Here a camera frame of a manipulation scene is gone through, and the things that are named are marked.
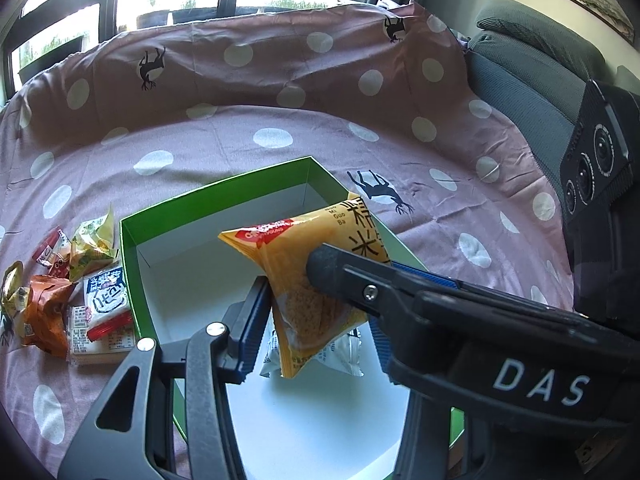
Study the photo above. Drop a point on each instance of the yellow green snack packet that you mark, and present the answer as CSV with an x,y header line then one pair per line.
x,y
92,250

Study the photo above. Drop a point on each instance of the grey sofa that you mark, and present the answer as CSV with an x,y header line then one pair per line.
x,y
525,100

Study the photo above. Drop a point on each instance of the beige packet with red ends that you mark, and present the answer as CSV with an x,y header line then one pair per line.
x,y
85,346

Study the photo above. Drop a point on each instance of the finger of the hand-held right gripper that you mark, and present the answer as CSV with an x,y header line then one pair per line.
x,y
345,275
440,276

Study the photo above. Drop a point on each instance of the small red white packet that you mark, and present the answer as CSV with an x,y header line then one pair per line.
x,y
52,255

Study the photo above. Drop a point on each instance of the yellow brown snack packet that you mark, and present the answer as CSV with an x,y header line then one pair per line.
x,y
12,290

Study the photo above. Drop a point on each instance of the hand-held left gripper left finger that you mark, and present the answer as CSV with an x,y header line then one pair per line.
x,y
251,340

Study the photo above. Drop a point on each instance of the green cardboard box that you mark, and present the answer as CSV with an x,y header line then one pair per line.
x,y
210,260

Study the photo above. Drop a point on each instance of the white blue snack packet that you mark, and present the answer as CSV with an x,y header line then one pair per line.
x,y
107,295

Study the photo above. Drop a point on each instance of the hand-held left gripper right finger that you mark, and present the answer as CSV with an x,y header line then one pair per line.
x,y
381,347

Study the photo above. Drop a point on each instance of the orange snack packet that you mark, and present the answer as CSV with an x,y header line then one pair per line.
x,y
47,310

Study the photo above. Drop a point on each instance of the pink polka dot blanket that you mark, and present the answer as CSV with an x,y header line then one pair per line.
x,y
300,100

